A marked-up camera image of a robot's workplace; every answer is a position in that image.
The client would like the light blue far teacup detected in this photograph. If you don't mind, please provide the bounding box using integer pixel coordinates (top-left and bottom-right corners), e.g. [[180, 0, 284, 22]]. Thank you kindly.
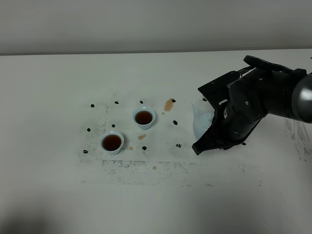
[[133, 107, 156, 130]]

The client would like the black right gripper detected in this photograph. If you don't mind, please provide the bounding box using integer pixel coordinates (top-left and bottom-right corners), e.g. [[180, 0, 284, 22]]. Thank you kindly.
[[192, 70, 266, 155]]

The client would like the light blue near teacup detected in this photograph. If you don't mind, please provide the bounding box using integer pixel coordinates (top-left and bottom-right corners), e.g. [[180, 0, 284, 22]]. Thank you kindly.
[[99, 131, 124, 155]]

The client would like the light blue teacup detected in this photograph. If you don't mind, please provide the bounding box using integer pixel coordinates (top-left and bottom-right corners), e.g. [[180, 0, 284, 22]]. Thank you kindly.
[[99, 131, 124, 155], [133, 107, 156, 130]]

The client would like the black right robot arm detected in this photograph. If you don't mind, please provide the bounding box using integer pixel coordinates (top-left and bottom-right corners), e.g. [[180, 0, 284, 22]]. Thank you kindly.
[[192, 56, 312, 155]]

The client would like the light blue porcelain teapot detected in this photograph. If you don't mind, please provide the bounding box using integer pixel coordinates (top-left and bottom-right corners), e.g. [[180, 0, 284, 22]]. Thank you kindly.
[[192, 102, 214, 140]]

